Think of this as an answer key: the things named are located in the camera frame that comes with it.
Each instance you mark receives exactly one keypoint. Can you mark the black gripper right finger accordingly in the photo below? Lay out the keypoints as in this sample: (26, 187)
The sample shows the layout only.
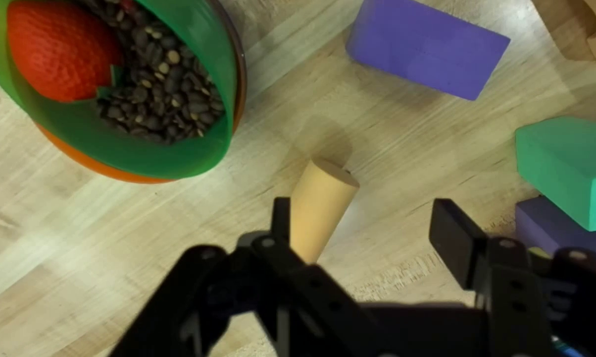
(507, 290)

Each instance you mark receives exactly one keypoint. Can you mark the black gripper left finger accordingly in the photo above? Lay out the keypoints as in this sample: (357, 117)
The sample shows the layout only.
(264, 298)

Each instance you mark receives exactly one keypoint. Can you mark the orange cylindrical block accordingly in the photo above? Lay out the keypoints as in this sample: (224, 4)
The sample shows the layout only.
(319, 208)

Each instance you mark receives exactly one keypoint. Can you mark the purple rectangular block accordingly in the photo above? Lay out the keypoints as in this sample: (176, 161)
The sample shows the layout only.
(428, 42)

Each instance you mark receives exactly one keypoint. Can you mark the orange bowl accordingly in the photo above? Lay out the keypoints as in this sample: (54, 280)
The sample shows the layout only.
(91, 161)

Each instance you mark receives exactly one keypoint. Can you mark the coffee beans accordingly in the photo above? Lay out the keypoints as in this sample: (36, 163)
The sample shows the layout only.
(159, 79)

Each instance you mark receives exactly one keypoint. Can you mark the red ball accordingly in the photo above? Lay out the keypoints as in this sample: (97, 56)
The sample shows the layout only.
(62, 50)

